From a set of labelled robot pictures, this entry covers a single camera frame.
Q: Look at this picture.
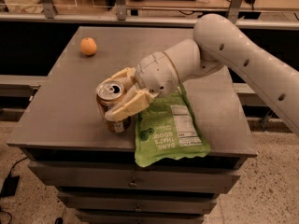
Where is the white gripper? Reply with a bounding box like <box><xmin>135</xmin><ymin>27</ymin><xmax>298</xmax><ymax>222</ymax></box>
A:
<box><xmin>102</xmin><ymin>52</ymin><xmax>179</xmax><ymax>121</ymax></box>

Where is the orange soda can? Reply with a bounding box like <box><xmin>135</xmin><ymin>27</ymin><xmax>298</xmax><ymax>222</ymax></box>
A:
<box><xmin>95</xmin><ymin>80</ymin><xmax>131</xmax><ymax>133</ymax></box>

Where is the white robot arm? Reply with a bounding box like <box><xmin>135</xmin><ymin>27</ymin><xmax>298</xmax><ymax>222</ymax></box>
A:
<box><xmin>105</xmin><ymin>14</ymin><xmax>299</xmax><ymax>134</ymax></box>

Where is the green rice chip bag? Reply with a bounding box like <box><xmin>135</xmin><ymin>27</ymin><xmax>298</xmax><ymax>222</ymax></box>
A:
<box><xmin>135</xmin><ymin>85</ymin><xmax>211</xmax><ymax>167</ymax></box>

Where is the orange fruit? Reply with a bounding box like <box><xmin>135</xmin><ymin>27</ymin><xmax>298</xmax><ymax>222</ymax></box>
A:
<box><xmin>80</xmin><ymin>37</ymin><xmax>97</xmax><ymax>56</ymax></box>

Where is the grey drawer cabinet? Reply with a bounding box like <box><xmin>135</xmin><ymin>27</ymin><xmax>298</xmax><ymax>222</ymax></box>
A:
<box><xmin>7</xmin><ymin>26</ymin><xmax>259</xmax><ymax>224</ymax></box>

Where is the black power adapter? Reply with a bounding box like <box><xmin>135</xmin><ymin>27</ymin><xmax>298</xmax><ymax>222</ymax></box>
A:
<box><xmin>0</xmin><ymin>175</ymin><xmax>20</xmax><ymax>197</ymax></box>

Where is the metal railing frame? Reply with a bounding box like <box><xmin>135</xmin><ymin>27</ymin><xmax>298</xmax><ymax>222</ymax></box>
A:
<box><xmin>1</xmin><ymin>0</ymin><xmax>299</xmax><ymax>26</ymax></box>

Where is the black floor cable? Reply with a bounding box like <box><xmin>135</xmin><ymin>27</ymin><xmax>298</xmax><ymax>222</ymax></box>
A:
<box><xmin>7</xmin><ymin>156</ymin><xmax>28</xmax><ymax>178</ymax></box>

